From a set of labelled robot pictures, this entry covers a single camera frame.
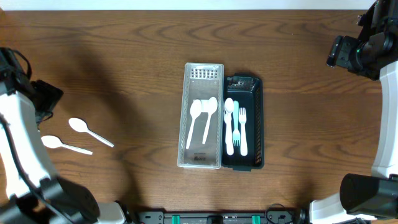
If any white plastic spoon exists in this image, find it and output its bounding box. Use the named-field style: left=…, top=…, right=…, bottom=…
left=224, top=98, right=234, bottom=139
left=201, top=97, right=218, bottom=144
left=68, top=118, right=114, bottom=147
left=186, top=100, right=201, bottom=149
left=41, top=135, right=93, bottom=155

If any white plastic fork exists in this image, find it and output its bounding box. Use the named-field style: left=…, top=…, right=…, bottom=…
left=224, top=111, right=234, bottom=156
left=239, top=107, right=248, bottom=156

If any pale blue plastic fork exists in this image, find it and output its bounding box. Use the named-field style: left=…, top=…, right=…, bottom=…
left=233, top=100, right=241, bottom=147

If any clear perforated plastic basket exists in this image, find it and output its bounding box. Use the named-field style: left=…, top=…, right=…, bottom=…
left=177, top=63, right=224, bottom=169

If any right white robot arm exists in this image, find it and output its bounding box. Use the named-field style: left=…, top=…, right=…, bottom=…
left=299, top=1, right=397, bottom=223

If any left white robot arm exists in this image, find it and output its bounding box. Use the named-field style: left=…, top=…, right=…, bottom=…
left=1, top=47, right=133, bottom=223

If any black perforated plastic basket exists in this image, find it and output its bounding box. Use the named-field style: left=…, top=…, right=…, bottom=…
left=221, top=73, right=264, bottom=171

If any left black cable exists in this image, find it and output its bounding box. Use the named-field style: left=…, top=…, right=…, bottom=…
left=0, top=114, right=44, bottom=200

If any black cable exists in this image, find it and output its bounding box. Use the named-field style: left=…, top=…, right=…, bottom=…
left=0, top=114, right=44, bottom=200
left=264, top=203, right=296, bottom=224

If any right black cable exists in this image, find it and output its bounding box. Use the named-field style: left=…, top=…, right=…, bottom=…
left=264, top=203, right=296, bottom=224

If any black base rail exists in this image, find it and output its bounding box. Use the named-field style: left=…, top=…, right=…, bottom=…
left=123, top=204, right=310, bottom=224

